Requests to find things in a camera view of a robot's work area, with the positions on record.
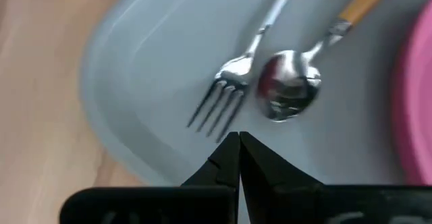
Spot pink plastic plate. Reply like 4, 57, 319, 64
391, 0, 432, 186

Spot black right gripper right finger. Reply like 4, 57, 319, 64
239, 131, 432, 224

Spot grey plastic tray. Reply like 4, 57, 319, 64
79, 0, 432, 188

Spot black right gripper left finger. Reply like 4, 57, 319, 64
59, 131, 240, 224

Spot yellow-handled metal spoon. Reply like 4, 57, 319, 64
256, 0, 401, 123

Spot white-handled metal fork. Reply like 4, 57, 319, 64
186, 0, 301, 144

